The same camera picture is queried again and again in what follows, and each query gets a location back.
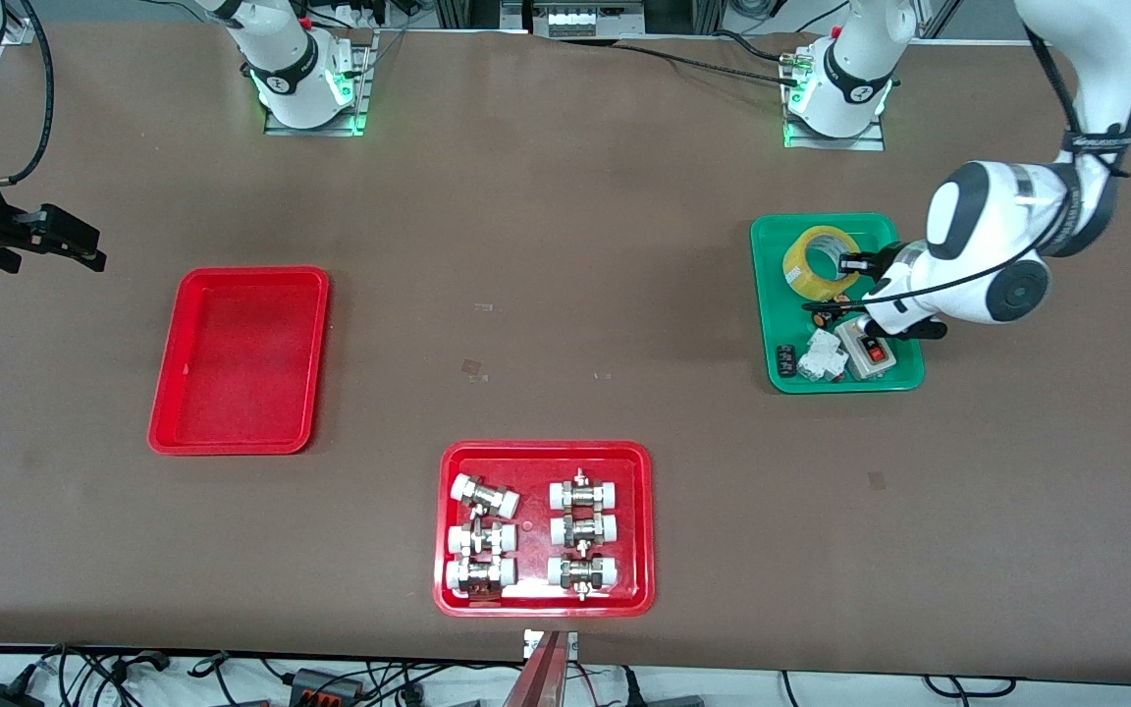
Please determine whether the grey switch box red button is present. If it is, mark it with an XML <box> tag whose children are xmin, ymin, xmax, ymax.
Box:
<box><xmin>835</xmin><ymin>316</ymin><xmax>898</xmax><ymax>382</ymax></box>

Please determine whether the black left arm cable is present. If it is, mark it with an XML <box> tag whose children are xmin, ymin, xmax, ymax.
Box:
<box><xmin>801</xmin><ymin>0</ymin><xmax>1131</xmax><ymax>317</ymax></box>

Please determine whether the empty red plastic tray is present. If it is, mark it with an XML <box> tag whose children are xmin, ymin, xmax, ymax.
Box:
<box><xmin>147</xmin><ymin>266</ymin><xmax>332</xmax><ymax>457</ymax></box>

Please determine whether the red tray with fittings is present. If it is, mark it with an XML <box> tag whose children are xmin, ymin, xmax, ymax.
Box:
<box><xmin>433</xmin><ymin>440</ymin><xmax>657</xmax><ymax>619</ymax></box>

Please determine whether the white power strip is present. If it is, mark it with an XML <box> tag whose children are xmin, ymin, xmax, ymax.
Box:
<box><xmin>530</xmin><ymin>0</ymin><xmax>646</xmax><ymax>39</ymax></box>

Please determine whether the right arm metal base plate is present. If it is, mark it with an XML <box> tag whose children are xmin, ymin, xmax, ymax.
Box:
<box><xmin>263</xmin><ymin>29</ymin><xmax>377</xmax><ymax>137</ymax></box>

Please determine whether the black cable on table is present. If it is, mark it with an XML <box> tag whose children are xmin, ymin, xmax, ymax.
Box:
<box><xmin>613</xmin><ymin>29</ymin><xmax>804</xmax><ymax>85</ymax></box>

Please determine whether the white capped brass pipe fitting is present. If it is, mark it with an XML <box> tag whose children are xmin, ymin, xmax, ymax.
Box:
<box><xmin>451</xmin><ymin>473</ymin><xmax>521</xmax><ymax>520</ymax></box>
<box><xmin>447</xmin><ymin>520</ymin><xmax>518</xmax><ymax>559</ymax></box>
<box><xmin>549</xmin><ymin>512</ymin><xmax>620</xmax><ymax>550</ymax></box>
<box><xmin>546</xmin><ymin>552</ymin><xmax>620</xmax><ymax>601</ymax></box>
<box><xmin>445</xmin><ymin>556</ymin><xmax>518</xmax><ymax>599</ymax></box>
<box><xmin>549</xmin><ymin>468</ymin><xmax>621</xmax><ymax>513</ymax></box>

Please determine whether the white circuit breaker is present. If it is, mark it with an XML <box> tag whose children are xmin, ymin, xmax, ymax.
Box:
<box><xmin>797</xmin><ymin>329</ymin><xmax>847</xmax><ymax>383</ymax></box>

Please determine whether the yellow packing tape roll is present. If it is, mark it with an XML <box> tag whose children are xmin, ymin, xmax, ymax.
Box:
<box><xmin>782</xmin><ymin>225</ymin><xmax>864</xmax><ymax>304</ymax></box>

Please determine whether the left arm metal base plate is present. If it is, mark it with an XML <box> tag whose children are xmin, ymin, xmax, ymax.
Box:
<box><xmin>782</xmin><ymin>54</ymin><xmax>888</xmax><ymax>152</ymax></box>

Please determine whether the red metal bar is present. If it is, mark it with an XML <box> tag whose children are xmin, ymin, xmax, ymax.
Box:
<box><xmin>501</xmin><ymin>632</ymin><xmax>567</xmax><ymax>707</ymax></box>

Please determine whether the silver metal bracket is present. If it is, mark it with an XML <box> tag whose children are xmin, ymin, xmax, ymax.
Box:
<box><xmin>522</xmin><ymin>628</ymin><xmax>579</xmax><ymax>662</ymax></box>

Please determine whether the green plastic tray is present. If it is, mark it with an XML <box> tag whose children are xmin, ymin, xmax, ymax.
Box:
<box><xmin>750</xmin><ymin>212</ymin><xmax>926</xmax><ymax>395</ymax></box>

